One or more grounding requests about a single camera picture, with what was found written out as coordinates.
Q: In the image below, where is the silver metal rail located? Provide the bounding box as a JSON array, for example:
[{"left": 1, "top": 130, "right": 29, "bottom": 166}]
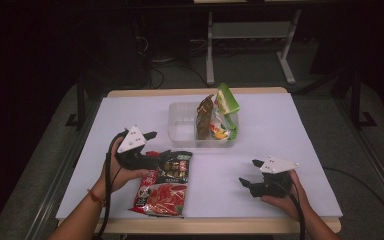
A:
[
  {"left": 23, "top": 99, "right": 102, "bottom": 240},
  {"left": 333, "top": 98, "right": 384, "bottom": 218}
]

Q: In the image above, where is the person's right hand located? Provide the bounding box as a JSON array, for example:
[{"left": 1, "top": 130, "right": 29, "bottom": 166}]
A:
[{"left": 259, "top": 169, "right": 310, "bottom": 222}]

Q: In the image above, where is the white metal table frame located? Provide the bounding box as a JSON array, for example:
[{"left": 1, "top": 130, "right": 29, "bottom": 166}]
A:
[{"left": 205, "top": 9, "right": 303, "bottom": 86}]

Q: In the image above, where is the black metal stand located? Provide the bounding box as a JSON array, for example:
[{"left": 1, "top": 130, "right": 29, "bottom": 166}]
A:
[
  {"left": 349, "top": 69, "right": 378, "bottom": 131},
  {"left": 64, "top": 74, "right": 88, "bottom": 131}
]

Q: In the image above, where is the clear plastic container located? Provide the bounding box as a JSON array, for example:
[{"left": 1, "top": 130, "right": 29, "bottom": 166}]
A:
[{"left": 166, "top": 101, "right": 240, "bottom": 148}]

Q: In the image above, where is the brown and gold snack packet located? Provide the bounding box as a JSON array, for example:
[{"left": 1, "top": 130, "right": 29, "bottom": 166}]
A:
[{"left": 195, "top": 93, "right": 215, "bottom": 141}]

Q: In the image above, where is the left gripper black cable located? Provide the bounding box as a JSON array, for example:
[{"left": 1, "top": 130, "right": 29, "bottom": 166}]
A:
[{"left": 94, "top": 131, "right": 130, "bottom": 240}]

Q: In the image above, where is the red and black seasoning packet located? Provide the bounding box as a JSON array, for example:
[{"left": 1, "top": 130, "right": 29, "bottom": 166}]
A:
[{"left": 128, "top": 150, "right": 194, "bottom": 219}]

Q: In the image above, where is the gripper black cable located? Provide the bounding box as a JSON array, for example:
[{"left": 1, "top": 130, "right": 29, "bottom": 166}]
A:
[
  {"left": 94, "top": 131, "right": 130, "bottom": 240},
  {"left": 272, "top": 181, "right": 307, "bottom": 240}
]

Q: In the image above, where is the white and green food packet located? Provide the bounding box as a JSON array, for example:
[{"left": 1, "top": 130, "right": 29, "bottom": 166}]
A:
[{"left": 209, "top": 82, "right": 241, "bottom": 141}]

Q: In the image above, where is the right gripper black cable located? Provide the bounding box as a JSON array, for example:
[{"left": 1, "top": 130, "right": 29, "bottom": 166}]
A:
[{"left": 272, "top": 181, "right": 307, "bottom": 240}]

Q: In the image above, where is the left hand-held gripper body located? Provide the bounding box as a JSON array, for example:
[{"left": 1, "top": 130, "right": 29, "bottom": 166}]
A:
[{"left": 114, "top": 125, "right": 162, "bottom": 171}]

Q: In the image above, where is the thin black floor cable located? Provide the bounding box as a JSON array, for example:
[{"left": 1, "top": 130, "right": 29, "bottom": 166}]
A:
[{"left": 322, "top": 166, "right": 384, "bottom": 240}]

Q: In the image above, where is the person's left hand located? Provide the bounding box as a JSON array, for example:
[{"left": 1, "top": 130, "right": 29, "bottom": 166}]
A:
[{"left": 94, "top": 146, "right": 151, "bottom": 202}]

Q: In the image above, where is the tangle of background cables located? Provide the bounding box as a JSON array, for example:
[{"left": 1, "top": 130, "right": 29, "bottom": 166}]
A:
[{"left": 135, "top": 35, "right": 211, "bottom": 90}]

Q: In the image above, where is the white table sheet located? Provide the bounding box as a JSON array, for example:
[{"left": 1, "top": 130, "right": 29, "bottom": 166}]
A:
[{"left": 55, "top": 92, "right": 344, "bottom": 220}]

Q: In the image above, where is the red string bracelet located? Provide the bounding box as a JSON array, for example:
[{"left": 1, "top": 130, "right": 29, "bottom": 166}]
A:
[{"left": 87, "top": 188, "right": 108, "bottom": 208}]

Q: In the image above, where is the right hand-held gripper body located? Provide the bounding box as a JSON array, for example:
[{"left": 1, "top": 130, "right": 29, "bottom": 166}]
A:
[{"left": 249, "top": 155, "right": 300, "bottom": 199}]

